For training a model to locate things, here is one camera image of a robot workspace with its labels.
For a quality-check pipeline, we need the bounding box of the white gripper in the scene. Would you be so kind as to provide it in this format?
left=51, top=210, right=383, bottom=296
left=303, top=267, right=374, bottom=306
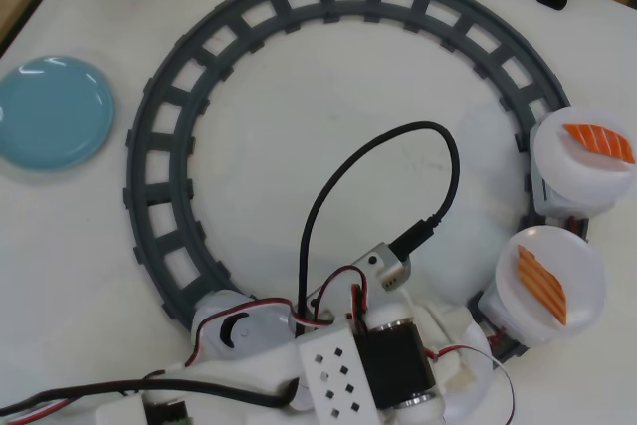
left=415, top=301, right=482, bottom=396

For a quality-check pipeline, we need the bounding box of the orange striped shrimp sushi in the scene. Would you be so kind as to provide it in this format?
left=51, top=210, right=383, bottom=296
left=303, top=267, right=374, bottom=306
left=516, top=244, right=569, bottom=328

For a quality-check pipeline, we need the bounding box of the white toy Shinkansen locomotive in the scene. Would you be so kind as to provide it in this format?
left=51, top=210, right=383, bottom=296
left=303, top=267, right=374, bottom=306
left=190, top=290, right=301, bottom=364

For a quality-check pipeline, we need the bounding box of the orange salmon nigiri sushi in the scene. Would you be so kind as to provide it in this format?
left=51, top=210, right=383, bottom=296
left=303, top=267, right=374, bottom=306
left=562, top=122, right=637, bottom=165

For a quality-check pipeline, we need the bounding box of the blue round dish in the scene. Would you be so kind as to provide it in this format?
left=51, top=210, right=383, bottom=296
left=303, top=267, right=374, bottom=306
left=0, top=53, right=116, bottom=175

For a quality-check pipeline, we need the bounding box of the white toy train wagon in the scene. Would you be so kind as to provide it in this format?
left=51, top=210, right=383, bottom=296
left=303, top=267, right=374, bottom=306
left=528, top=119, right=619, bottom=222
left=476, top=279, right=530, bottom=352

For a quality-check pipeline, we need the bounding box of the gray circular toy train track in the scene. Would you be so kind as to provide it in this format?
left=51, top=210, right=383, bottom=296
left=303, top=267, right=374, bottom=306
left=121, top=0, right=591, bottom=366

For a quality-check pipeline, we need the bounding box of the red white servo wire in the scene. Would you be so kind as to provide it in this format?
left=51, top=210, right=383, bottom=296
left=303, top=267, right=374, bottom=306
left=430, top=344, right=518, bottom=424

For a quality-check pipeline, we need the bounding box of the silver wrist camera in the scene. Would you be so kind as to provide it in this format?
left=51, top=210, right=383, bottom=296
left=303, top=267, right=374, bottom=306
left=354, top=241, right=415, bottom=295

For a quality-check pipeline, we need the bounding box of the black USB camera cable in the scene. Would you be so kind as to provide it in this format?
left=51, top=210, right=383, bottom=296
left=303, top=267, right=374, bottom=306
left=0, top=120, right=461, bottom=417

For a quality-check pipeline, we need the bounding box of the red black servo wire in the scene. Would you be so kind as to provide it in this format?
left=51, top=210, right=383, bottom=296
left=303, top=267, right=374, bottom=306
left=190, top=267, right=370, bottom=367

